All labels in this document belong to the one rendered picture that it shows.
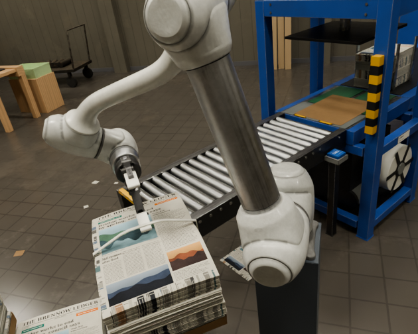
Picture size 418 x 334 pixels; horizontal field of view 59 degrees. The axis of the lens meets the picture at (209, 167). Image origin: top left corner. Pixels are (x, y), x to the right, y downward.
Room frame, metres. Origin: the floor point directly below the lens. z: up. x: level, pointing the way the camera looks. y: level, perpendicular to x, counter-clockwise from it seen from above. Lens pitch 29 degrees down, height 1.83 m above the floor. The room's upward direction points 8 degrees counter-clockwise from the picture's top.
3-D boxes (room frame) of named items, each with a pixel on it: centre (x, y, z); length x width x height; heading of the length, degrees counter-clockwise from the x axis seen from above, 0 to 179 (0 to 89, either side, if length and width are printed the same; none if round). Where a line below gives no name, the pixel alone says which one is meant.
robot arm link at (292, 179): (0.92, -0.22, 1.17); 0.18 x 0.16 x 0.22; 158
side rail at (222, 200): (1.70, -0.33, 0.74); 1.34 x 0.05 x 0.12; 125
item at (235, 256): (1.92, -0.22, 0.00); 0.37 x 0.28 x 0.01; 125
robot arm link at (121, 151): (1.01, 0.25, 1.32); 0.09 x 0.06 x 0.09; 105
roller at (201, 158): (1.84, -0.08, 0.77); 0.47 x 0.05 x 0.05; 35
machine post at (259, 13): (2.68, -0.52, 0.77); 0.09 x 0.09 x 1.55; 35
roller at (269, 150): (2.02, -0.35, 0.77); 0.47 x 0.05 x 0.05; 35
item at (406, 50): (2.83, -1.48, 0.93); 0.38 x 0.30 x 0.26; 125
